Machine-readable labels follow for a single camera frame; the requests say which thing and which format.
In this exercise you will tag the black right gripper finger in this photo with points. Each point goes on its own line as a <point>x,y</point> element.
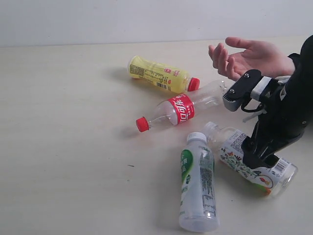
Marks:
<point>270,160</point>

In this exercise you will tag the person's open bare hand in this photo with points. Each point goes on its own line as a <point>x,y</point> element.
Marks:
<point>259,55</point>

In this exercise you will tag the clear cola bottle red label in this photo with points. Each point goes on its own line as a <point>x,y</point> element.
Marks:
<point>183,107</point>

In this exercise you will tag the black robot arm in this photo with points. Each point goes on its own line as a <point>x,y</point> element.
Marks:
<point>305,72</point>

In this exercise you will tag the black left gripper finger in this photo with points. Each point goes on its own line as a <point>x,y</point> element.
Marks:
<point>250,158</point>

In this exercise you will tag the clear bottle floral label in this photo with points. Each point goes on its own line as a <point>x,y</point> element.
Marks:
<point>225,144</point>

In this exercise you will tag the yellow bottle red cap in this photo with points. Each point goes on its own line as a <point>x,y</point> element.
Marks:
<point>162,76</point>

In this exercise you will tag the white bottle green label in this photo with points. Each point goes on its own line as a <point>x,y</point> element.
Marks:
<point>198,211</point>

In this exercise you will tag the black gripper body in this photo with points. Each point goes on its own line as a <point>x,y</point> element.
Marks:
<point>285,116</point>

